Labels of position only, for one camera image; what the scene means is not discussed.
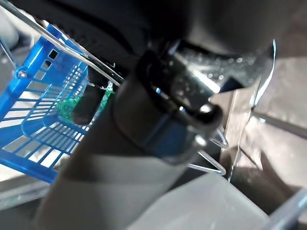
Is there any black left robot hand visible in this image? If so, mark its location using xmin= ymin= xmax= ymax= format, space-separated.
xmin=16 ymin=0 xmax=307 ymax=230

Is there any green Sprite bottle yellow cap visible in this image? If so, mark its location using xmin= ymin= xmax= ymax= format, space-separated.
xmin=57 ymin=82 xmax=115 ymax=124

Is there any blue plastic shopping basket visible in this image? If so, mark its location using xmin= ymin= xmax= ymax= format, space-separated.
xmin=0 ymin=0 xmax=228 ymax=185

